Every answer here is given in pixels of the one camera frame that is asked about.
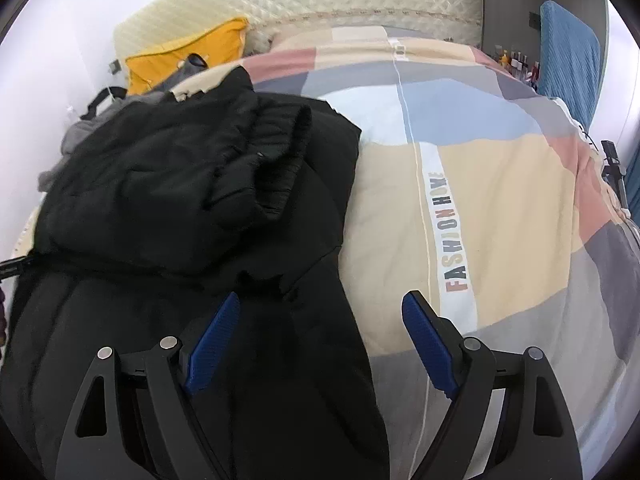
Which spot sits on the grey wall socket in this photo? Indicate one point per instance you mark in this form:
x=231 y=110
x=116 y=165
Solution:
x=114 y=66

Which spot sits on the grey fleece garment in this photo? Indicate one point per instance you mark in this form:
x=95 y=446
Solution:
x=85 y=130

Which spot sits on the blue towel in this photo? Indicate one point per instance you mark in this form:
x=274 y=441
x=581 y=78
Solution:
x=570 y=65

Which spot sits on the black bag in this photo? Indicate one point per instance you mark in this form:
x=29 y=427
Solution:
x=102 y=100

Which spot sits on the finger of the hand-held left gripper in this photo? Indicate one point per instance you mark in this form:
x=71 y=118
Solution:
x=12 y=267

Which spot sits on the patchwork quilt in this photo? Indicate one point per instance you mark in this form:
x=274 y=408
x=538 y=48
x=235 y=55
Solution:
x=500 y=185

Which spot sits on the black puffer jacket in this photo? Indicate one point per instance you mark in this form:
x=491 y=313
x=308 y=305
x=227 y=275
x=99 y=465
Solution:
x=175 y=210

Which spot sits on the black tripod stand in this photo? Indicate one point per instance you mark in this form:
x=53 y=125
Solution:
x=614 y=170

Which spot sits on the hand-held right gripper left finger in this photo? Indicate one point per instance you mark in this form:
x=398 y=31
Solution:
x=210 y=345

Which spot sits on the dark wall socket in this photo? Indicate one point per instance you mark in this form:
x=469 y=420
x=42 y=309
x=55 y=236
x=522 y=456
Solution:
x=534 y=19

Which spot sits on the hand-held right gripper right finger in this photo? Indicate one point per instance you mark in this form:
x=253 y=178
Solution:
x=430 y=350

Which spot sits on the row of small bottles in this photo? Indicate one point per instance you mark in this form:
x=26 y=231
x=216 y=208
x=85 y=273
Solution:
x=515 y=62

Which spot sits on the yellow pillow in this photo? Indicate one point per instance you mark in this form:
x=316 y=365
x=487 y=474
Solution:
x=200 y=50

